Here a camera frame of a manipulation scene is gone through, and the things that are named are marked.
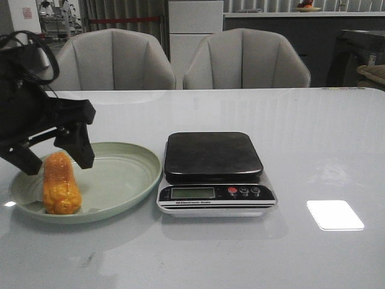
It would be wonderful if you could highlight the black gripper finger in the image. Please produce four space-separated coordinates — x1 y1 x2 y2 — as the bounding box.
1 141 42 175

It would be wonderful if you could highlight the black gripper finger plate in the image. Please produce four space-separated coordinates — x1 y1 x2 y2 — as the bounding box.
54 122 94 169

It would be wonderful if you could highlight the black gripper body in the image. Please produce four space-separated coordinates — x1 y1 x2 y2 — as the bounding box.
1 45 96 144

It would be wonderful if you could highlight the orange corn cob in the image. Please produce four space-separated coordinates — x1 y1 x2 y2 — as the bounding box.
43 152 82 215

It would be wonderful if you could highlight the light green oval plate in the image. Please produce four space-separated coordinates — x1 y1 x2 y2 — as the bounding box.
10 142 162 224

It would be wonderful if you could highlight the left grey upholstered chair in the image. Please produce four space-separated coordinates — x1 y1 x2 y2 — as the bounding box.
50 28 176 91

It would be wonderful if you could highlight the grey upholstered chair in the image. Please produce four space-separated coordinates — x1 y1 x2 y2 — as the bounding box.
183 28 311 90
50 28 176 91

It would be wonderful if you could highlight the black silver kitchen scale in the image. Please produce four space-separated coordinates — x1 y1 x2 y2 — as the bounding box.
156 132 278 217

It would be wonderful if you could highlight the white drawer cabinet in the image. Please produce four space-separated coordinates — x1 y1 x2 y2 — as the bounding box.
168 1 223 90

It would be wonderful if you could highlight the right grey upholstered chair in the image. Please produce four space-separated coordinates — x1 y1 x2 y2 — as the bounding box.
183 28 311 90

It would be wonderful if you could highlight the fruit bowl on counter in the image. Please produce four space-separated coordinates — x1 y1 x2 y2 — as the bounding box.
295 0 321 13

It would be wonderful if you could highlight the dark grey counter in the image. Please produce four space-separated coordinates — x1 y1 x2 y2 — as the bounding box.
224 11 384 87

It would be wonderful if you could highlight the beige cushion at right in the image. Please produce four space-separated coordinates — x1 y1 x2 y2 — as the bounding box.
357 64 385 91

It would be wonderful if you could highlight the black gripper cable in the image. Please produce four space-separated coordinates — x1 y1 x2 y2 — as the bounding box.
0 30 60 85

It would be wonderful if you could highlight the pink wall notice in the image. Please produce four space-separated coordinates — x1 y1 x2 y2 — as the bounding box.
22 7 32 20

